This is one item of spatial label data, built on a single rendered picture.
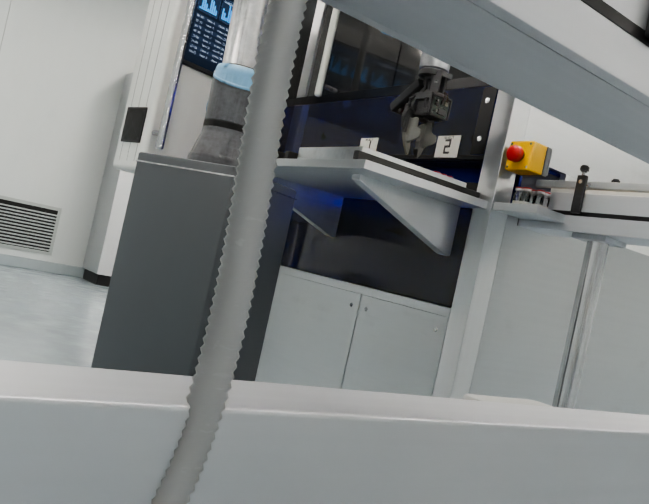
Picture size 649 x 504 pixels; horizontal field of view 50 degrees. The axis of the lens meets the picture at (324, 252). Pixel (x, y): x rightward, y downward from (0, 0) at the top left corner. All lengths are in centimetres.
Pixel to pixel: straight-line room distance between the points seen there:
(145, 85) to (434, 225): 109
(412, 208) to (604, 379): 88
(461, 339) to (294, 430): 131
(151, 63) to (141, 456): 203
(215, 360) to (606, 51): 39
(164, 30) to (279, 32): 196
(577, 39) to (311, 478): 37
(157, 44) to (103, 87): 472
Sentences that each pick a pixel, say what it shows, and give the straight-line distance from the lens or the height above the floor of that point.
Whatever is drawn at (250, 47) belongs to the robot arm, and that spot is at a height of 109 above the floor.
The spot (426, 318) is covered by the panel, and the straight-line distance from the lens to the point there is 184.
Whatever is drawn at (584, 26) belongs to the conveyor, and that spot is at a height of 86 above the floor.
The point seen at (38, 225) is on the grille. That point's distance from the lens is 690.
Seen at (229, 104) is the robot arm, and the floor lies 92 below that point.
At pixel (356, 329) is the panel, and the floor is 48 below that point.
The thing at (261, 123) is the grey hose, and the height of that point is 72.
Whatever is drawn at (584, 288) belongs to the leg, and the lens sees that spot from 174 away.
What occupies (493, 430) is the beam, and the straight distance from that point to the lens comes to 59.
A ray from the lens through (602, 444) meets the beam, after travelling 72.
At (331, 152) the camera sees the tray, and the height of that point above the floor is 90.
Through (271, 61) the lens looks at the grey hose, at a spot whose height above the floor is 75.
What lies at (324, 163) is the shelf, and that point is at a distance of 161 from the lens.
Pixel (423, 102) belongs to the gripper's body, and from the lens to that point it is 176.
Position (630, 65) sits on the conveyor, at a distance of 64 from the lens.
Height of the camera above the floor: 65
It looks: 1 degrees up
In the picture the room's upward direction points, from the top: 12 degrees clockwise
